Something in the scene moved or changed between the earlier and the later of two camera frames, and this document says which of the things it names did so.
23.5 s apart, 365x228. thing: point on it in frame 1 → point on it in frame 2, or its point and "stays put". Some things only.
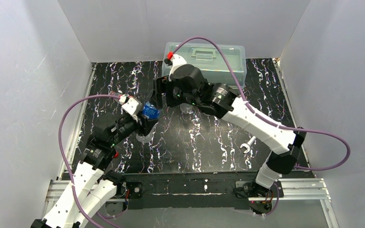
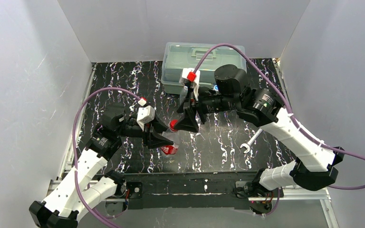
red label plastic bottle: x=112 y=92 → x=174 y=136
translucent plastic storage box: x=209 y=59 stays put
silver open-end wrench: x=247 y=145 stays put
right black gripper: x=161 y=93 → x=194 y=110
